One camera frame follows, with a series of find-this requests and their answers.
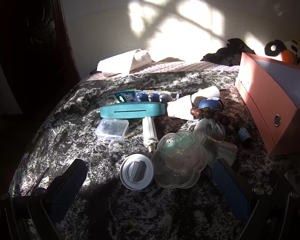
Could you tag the small clear blister pack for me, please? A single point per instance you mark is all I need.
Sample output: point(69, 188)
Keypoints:
point(172, 96)

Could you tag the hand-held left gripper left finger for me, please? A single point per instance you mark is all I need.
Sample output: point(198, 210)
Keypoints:
point(70, 187)

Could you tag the pink cardboard box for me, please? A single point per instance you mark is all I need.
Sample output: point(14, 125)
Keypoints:
point(260, 100)

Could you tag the white round knob lid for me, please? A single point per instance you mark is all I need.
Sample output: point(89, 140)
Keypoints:
point(136, 171)

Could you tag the dark cloth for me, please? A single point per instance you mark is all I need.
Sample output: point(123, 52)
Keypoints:
point(227, 53)

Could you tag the white tube light bulb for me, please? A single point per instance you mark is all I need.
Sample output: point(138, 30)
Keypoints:
point(149, 130)

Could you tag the thin metal tool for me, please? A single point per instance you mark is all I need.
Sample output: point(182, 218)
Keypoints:
point(41, 177)

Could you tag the teal glasses case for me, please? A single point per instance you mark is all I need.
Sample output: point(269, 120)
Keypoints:
point(130, 108)

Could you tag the panda plush toy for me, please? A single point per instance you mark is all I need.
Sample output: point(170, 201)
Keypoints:
point(287, 55)

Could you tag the dark wooden wardrobe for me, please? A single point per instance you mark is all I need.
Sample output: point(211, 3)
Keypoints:
point(27, 42)

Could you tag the clear flower-shaped container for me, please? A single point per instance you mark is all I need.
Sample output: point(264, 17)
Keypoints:
point(180, 160)

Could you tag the blue battery pack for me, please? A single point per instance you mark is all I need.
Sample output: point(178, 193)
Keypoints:
point(126, 96)

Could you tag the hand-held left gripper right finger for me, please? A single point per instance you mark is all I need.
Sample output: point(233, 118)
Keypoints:
point(230, 192)

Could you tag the small dark blue bottle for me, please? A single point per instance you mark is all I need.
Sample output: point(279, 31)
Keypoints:
point(243, 136)

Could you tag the white folded paper bag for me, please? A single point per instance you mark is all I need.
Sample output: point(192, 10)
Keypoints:
point(120, 63)

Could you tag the clear plastic box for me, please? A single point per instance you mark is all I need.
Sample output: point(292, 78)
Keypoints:
point(112, 133)

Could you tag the white mesh pouch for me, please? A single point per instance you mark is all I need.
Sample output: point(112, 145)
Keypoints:
point(210, 130)

